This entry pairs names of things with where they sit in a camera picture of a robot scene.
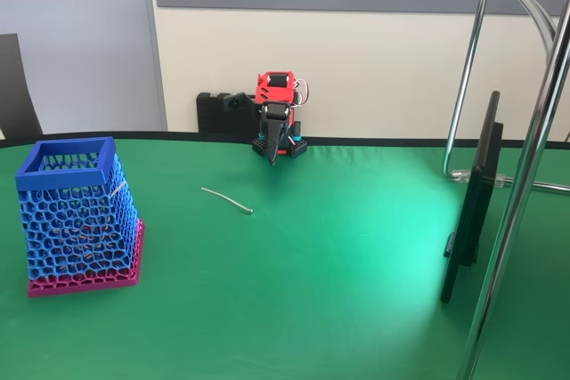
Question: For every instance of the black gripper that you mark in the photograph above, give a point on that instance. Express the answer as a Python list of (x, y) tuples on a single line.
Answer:
[(272, 127)]

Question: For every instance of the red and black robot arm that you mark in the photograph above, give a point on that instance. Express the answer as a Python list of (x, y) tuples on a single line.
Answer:
[(276, 88)]

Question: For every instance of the blue mesh basket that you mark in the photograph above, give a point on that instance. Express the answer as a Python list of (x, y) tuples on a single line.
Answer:
[(62, 175)]

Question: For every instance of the pink honeycomb basket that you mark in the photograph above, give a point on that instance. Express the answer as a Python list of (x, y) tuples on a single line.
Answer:
[(89, 284)]

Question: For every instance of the black clamp with teal knob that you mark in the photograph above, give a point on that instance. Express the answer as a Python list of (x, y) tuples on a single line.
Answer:
[(296, 130)]

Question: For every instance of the black box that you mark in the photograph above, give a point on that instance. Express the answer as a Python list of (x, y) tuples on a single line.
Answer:
[(211, 115)]

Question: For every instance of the green tablecloth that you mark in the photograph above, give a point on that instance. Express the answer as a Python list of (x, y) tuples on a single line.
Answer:
[(285, 291)]

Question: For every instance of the clear plastic clip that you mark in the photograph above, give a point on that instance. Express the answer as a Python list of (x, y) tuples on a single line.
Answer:
[(463, 175)]

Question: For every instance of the black monitor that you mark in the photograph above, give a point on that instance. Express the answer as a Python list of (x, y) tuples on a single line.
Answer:
[(476, 202)]

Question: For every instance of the chrome tube stand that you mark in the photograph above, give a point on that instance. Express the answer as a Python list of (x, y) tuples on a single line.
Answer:
[(532, 166)]

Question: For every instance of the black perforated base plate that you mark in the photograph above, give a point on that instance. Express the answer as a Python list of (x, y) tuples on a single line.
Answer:
[(299, 147)]

